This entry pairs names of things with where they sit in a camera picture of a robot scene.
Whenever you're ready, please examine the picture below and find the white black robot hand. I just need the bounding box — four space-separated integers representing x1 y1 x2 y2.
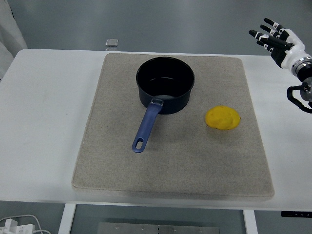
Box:
248 18 307 69

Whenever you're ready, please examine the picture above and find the blue pot with handle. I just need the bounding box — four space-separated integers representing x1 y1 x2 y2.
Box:
132 57 196 154

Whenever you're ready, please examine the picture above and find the beige fabric mat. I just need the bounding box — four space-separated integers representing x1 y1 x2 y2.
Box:
71 53 275 202

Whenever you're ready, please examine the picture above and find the white table leg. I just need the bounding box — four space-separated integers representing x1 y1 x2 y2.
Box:
58 203 77 234
242 209 258 234

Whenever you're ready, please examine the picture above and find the white power strip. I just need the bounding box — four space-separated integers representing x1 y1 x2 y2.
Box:
0 218 36 234

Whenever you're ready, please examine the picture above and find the black table control panel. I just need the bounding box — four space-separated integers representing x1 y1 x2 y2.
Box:
280 211 307 217

